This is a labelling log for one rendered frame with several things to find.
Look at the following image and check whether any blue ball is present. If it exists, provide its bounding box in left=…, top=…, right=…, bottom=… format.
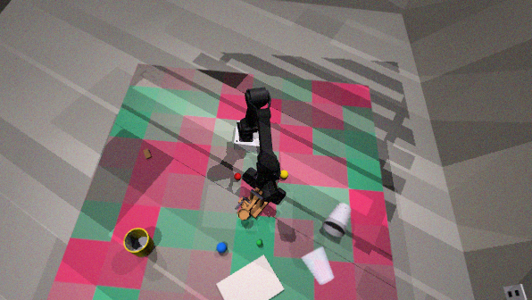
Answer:
left=216, top=243, right=227, bottom=253

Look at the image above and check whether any yellow cup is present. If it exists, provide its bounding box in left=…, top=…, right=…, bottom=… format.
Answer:
left=123, top=228, right=154, bottom=257

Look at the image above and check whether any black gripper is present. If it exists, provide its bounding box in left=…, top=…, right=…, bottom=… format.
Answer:
left=242, top=167, right=287, bottom=205

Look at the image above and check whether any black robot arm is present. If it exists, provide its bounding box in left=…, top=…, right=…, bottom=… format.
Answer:
left=237, top=87, right=281, bottom=202

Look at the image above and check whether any white paper cup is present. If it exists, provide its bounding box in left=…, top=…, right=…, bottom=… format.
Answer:
left=323, top=203, right=352, bottom=238
left=302, top=246, right=334, bottom=286

